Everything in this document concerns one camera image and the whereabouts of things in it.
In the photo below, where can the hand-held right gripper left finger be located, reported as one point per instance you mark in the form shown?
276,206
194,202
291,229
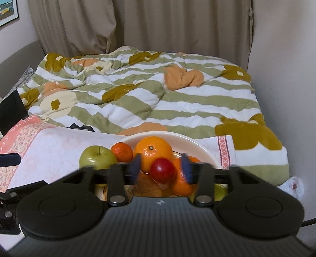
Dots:
135,170

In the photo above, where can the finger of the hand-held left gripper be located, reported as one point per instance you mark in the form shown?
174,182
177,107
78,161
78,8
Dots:
27,188
9,160

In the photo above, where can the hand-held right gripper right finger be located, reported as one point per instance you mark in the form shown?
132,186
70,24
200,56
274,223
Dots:
187,170

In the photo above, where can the bumpy mandarin orange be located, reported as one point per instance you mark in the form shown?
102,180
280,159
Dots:
184,182

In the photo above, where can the yellow-red apple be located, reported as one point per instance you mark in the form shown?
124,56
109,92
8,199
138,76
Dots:
144,185

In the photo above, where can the small tangerine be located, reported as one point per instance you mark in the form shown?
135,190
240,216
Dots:
121,152

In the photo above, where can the red cherry tomato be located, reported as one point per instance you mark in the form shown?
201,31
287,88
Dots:
163,170

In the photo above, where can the large orange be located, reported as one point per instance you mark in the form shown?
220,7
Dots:
153,150

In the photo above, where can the cream oval bowl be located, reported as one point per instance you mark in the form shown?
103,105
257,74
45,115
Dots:
197,145

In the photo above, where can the green apple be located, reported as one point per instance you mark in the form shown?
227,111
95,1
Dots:
97,158
221,192

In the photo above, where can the black tablet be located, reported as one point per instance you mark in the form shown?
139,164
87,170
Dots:
12,113

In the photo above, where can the small black object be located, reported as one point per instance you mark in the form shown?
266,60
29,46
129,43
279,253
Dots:
81,127

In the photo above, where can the green striped floral quilt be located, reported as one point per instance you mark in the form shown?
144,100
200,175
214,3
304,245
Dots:
153,98

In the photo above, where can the grey patterned pillow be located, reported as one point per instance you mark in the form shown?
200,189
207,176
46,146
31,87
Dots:
24,79

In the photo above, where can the grey headboard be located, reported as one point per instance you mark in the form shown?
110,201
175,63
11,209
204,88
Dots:
17,61

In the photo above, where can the white plastic bag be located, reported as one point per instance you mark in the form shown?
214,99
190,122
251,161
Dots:
293,186

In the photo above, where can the beige curtain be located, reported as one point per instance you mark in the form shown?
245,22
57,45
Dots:
148,24

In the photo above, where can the wall poster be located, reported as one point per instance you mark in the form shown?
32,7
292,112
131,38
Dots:
7,11

